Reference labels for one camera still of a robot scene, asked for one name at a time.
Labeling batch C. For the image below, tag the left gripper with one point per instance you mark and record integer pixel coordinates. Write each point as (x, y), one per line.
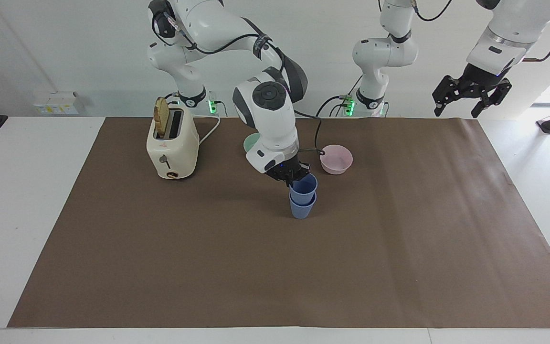
(484, 76)

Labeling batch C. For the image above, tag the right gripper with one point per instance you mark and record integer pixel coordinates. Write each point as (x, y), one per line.
(282, 169)

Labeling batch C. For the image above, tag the blue plastic cup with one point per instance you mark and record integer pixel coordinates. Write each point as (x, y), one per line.
(303, 193)
(302, 211)

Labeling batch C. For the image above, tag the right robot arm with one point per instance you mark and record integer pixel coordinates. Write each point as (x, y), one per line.
(265, 119)

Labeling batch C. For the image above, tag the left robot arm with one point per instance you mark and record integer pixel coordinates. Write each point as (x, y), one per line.
(380, 52)

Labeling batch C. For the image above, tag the pink bowl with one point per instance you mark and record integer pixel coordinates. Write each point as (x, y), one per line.
(336, 160)

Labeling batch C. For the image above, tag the light green bowl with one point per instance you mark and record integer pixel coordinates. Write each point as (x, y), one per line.
(251, 143)

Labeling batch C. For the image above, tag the cream toaster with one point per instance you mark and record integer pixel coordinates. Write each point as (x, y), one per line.
(172, 153)

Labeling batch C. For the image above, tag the toast bread slice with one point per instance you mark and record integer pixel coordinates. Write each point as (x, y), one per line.
(162, 117)

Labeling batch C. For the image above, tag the white wall socket box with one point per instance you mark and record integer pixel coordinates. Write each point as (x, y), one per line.
(55, 102)

